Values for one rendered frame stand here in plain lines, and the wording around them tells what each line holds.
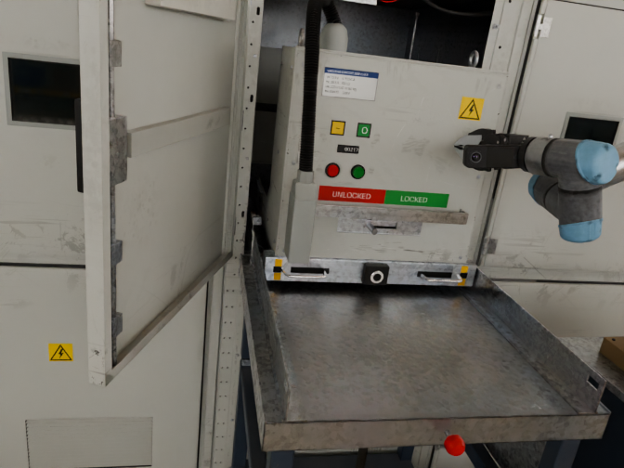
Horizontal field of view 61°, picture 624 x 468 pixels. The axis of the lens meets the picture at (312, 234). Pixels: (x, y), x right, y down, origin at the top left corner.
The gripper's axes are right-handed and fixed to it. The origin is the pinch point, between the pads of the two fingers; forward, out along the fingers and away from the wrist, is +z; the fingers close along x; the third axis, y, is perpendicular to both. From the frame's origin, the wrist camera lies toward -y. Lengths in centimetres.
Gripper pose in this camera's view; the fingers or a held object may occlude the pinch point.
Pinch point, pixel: (456, 146)
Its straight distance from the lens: 128.6
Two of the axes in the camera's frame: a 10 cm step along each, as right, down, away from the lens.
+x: 0.3, -9.7, -2.4
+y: 8.7, -0.9, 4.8
